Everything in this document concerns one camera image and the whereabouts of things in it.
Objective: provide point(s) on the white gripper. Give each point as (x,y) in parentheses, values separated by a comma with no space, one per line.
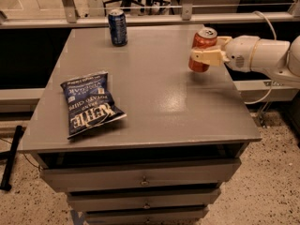
(240,54)

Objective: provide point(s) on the red coke can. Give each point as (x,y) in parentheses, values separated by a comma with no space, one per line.
(205,38)

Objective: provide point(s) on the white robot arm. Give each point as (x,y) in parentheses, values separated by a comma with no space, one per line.
(278,60)

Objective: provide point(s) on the blue soda can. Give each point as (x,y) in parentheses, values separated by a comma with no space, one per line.
(118,27)

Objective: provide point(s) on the blue kettle chip bag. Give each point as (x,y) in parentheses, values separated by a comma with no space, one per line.
(89,103)

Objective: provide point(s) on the grey drawer cabinet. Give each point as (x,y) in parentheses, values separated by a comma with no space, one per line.
(173,114)

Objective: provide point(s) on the top grey drawer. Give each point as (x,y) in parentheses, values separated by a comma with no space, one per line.
(141,175)

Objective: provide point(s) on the grey drawer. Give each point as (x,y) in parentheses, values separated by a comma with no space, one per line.
(144,200)
(151,216)
(141,175)

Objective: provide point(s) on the grey metal railing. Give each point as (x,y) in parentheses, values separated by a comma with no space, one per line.
(93,13)

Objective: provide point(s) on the middle grey drawer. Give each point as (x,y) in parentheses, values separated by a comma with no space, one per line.
(144,200)

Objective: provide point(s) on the bottom grey drawer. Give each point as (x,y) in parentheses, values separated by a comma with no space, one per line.
(151,216)

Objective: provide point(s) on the black bar on floor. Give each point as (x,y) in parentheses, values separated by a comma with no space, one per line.
(8,157)

